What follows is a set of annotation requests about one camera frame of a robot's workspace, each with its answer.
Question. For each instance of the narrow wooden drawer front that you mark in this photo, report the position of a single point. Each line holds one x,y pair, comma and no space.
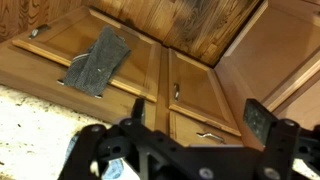
186,130

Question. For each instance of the narrow wooden cabinet door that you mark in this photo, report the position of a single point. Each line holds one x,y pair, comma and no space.
196,86

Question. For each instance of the wooden sink cabinet door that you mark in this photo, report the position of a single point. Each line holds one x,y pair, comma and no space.
273,50

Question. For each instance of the wide wooden cabinet door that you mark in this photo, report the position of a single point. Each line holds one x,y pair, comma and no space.
136,63

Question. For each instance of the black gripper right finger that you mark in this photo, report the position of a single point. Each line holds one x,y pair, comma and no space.
283,146

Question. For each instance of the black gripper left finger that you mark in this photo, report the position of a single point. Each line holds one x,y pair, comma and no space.
87,150

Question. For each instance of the grey tea towel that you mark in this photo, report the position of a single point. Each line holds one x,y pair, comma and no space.
96,63

